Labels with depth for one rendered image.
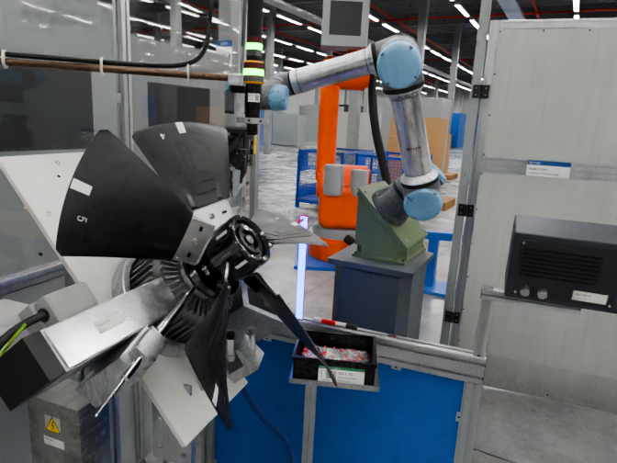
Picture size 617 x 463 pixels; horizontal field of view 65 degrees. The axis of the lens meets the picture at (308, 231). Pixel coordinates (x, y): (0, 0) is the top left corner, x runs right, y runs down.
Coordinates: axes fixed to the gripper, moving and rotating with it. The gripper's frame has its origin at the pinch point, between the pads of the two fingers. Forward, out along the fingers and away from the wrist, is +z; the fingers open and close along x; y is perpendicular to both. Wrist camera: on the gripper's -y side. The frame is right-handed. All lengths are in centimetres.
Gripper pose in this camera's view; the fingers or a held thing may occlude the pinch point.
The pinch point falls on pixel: (231, 193)
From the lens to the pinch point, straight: 153.9
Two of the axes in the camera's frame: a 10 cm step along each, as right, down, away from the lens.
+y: 3.5, -2.0, 9.1
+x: -9.3, -1.3, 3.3
